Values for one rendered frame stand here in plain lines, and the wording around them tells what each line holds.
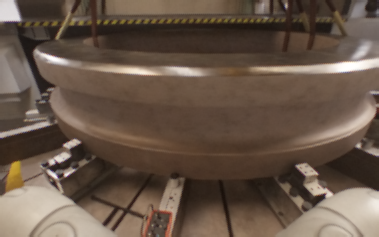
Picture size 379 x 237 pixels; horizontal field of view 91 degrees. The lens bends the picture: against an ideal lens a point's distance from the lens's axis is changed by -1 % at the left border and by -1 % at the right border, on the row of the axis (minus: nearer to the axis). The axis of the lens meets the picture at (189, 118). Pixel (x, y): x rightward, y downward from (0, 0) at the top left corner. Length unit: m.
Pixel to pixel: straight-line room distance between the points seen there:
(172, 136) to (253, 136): 0.66
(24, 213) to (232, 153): 1.29
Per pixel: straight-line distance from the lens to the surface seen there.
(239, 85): 1.28
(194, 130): 1.55
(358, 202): 0.56
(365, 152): 2.66
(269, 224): 2.01
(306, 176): 1.74
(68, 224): 0.44
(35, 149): 3.20
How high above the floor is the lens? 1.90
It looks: 28 degrees down
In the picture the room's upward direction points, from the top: 1 degrees counter-clockwise
